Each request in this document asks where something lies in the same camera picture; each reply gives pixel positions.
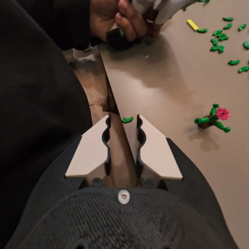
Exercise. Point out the person's beige trousers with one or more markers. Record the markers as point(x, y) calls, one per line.
point(95, 85)

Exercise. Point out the yellow flat brick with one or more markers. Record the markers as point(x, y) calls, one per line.
point(192, 24)

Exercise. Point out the person's black jacket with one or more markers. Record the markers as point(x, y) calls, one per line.
point(38, 97)

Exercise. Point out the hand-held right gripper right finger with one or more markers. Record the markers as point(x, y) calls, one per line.
point(161, 155)

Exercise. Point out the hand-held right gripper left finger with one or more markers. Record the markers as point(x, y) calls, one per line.
point(87, 155)

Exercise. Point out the person's left hand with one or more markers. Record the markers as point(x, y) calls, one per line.
point(103, 17)

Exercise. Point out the curved green leaf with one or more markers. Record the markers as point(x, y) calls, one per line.
point(127, 119)

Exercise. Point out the small potted toy flower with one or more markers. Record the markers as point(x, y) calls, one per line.
point(222, 113)

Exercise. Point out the group of green leaf pieces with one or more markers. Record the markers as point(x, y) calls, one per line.
point(219, 36)

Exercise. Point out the person's left forearm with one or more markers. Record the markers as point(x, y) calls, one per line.
point(77, 23)

